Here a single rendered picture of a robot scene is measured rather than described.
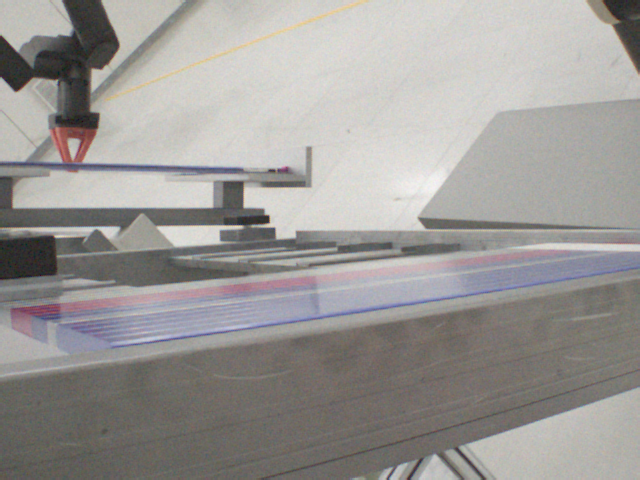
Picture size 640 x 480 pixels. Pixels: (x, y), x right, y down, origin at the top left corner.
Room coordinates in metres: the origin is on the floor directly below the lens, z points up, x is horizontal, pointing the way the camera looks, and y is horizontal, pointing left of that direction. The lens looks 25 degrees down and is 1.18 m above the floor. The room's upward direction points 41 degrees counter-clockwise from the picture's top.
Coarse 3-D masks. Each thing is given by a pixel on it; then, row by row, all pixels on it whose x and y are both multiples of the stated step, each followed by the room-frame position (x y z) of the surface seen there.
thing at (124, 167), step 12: (48, 168) 1.14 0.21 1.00; (60, 168) 1.14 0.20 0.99; (72, 168) 1.15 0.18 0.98; (84, 168) 1.15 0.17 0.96; (96, 168) 1.16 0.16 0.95; (108, 168) 1.16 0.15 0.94; (120, 168) 1.17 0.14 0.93; (132, 168) 1.17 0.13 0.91; (144, 168) 1.18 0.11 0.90; (156, 168) 1.18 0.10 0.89; (168, 168) 1.19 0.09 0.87; (180, 168) 1.19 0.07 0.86; (192, 168) 1.20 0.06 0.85; (204, 168) 1.20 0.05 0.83; (216, 168) 1.21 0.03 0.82; (228, 168) 1.21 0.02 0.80; (240, 168) 1.22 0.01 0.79
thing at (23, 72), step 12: (0, 36) 0.68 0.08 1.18; (0, 48) 0.68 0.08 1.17; (12, 48) 0.68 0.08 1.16; (0, 60) 0.68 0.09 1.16; (12, 60) 0.68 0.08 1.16; (24, 60) 0.68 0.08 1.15; (0, 72) 0.68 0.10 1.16; (12, 72) 0.68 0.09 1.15; (24, 72) 0.68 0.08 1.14; (12, 84) 0.68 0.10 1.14; (24, 84) 0.68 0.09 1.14
